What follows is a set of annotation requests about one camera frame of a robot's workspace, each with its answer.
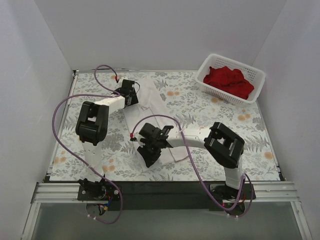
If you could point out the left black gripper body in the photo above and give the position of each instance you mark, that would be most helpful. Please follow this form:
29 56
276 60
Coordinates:
131 97

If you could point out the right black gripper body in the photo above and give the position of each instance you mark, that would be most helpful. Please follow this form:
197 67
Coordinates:
152 150

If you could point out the white t shirt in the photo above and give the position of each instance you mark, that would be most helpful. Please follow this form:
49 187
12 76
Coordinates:
151 103

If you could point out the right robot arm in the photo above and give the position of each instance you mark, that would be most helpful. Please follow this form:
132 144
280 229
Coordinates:
224 145

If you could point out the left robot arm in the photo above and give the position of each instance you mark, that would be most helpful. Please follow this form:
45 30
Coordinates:
92 127

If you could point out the floral patterned table mat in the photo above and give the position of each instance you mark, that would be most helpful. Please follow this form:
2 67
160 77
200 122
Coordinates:
187 104

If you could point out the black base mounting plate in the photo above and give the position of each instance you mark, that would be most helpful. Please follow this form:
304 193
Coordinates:
163 195

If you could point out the red t shirt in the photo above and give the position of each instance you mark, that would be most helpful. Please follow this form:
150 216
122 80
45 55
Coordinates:
229 81

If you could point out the white plastic laundry basket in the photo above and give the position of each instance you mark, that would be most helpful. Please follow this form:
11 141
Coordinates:
255 76

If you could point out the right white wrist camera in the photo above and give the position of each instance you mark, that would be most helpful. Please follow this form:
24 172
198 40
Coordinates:
136 139

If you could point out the aluminium frame rail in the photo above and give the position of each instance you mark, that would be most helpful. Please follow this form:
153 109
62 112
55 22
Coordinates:
265 191

